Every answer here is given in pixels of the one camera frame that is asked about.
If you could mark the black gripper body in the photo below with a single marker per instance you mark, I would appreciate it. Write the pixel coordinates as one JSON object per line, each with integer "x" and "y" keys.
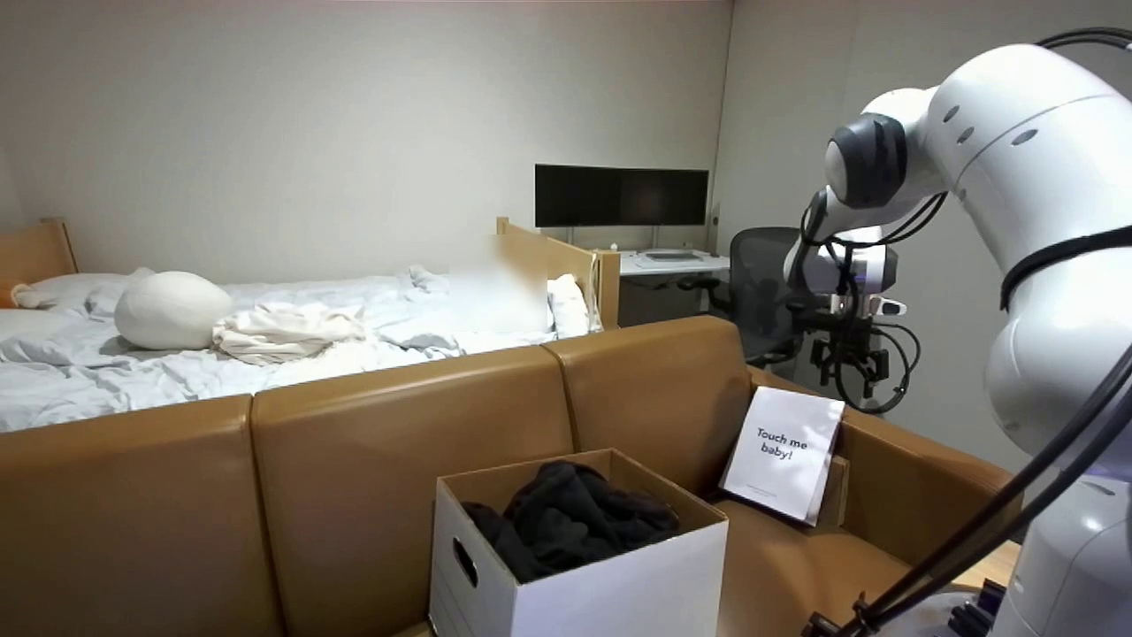
{"x": 846, "y": 339}

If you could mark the white paper sheet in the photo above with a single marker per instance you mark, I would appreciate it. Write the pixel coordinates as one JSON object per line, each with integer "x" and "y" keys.
{"x": 783, "y": 456}

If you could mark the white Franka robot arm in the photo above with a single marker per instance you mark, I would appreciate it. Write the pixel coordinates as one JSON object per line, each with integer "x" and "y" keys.
{"x": 1063, "y": 234}

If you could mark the white cardboard storage box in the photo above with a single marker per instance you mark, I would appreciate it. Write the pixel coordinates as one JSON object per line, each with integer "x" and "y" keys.
{"x": 614, "y": 588}

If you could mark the black mesh office chair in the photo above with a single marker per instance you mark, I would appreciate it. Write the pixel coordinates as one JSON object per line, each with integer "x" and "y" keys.
{"x": 756, "y": 284}

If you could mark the grey keyboard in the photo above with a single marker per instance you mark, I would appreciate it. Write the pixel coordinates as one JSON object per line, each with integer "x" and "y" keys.
{"x": 674, "y": 254}

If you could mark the black computer monitor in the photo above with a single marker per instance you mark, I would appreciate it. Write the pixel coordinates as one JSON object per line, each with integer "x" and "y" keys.
{"x": 621, "y": 196}

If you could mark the light wooden side table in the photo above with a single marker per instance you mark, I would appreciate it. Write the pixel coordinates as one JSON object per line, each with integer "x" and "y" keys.
{"x": 995, "y": 568}

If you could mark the black clothing pile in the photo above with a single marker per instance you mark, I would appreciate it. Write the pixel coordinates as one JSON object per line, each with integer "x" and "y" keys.
{"x": 569, "y": 518}

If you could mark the bed with white sheets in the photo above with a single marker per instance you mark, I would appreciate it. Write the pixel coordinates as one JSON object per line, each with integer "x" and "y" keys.
{"x": 389, "y": 325}

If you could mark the cream crumpled cloth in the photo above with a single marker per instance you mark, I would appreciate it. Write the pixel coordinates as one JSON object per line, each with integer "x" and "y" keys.
{"x": 283, "y": 331}

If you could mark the round white cushion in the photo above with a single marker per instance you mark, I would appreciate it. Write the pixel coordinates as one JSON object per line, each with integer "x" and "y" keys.
{"x": 172, "y": 308}

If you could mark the flat white pillow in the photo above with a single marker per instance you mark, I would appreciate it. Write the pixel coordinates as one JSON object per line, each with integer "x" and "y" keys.
{"x": 65, "y": 287}

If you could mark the wooden bed frame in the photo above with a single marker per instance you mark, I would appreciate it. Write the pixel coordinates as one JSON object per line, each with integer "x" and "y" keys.
{"x": 541, "y": 254}

